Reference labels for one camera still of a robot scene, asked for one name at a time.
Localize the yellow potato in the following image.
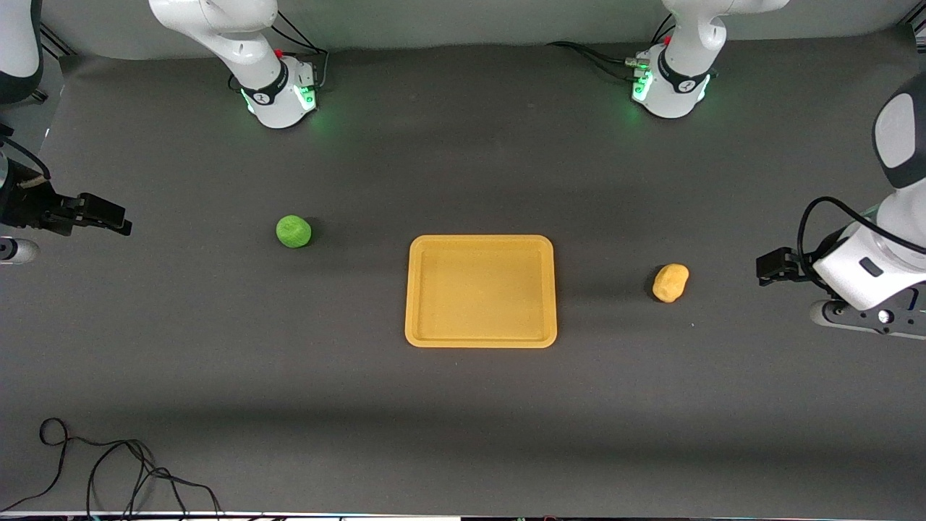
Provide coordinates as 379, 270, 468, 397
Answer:
652, 263, 690, 303

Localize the green apple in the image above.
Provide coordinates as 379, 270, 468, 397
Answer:
276, 215, 313, 249

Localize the yellow plastic tray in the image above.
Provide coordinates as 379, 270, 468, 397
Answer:
404, 234, 558, 350

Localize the thin black looped cable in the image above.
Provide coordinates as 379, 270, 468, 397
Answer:
0, 418, 222, 519

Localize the black base power cable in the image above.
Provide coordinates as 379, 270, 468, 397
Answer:
273, 10, 331, 92
546, 41, 648, 67
572, 45, 646, 82

